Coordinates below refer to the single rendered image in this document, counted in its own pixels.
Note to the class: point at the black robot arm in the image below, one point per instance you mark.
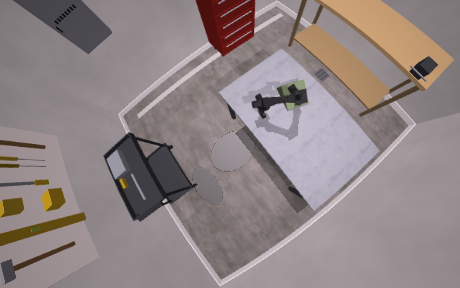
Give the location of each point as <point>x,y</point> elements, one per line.
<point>301,95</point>

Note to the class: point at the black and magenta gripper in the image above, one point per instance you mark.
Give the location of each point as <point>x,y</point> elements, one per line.
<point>262,110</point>

